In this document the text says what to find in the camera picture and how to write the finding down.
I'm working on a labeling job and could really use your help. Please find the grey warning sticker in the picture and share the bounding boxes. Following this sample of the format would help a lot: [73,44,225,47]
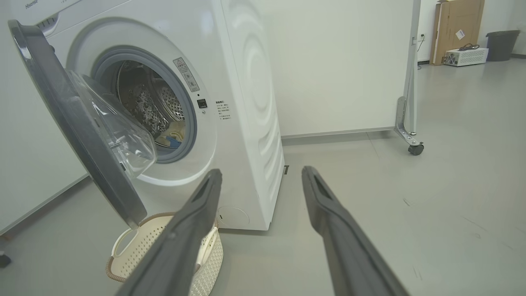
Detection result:
[173,57,200,93]

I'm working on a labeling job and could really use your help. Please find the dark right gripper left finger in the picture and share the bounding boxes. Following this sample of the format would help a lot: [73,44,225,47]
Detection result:
[115,169,223,296]

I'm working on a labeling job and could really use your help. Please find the round glass washing machine door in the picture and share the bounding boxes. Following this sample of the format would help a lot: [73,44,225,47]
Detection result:
[7,19,157,229]

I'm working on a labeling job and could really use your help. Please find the brown cardboard box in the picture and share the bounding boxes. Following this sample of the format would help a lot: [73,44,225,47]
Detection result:
[429,0,485,65]

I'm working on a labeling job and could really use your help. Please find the white partition panel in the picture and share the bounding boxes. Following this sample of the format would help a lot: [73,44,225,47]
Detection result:
[255,0,413,138]

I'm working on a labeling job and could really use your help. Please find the grey rubber door gasket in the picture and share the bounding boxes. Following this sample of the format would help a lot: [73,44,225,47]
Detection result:
[91,46,198,164]

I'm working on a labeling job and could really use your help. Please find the metal partition leg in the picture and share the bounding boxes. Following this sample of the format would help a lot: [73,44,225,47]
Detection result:
[394,0,422,146]

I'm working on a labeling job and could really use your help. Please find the dark grey waste bin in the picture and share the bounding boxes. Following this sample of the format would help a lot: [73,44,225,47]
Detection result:
[486,30,521,62]

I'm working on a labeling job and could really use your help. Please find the round filter cover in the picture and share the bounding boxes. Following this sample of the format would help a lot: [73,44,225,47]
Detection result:
[217,206,250,227]

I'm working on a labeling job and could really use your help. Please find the white washing machine body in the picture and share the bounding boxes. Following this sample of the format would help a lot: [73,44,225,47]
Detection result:
[8,0,285,231]

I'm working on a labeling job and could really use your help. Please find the cream perforated laundry basket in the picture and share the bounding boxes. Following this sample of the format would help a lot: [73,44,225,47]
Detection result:
[106,212,224,296]

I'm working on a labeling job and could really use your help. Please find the white vented equipment box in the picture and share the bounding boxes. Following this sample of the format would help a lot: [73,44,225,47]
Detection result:
[443,47,489,67]

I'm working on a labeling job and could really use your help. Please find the cream clothes with blue cuffs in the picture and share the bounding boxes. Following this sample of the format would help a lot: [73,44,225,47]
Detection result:
[158,120,186,148]

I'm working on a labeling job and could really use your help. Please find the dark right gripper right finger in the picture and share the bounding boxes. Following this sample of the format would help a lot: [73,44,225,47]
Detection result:
[301,166,411,296]

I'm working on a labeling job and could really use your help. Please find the stainless steel washer drum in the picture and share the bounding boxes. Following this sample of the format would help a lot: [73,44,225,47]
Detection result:
[116,61,186,148]

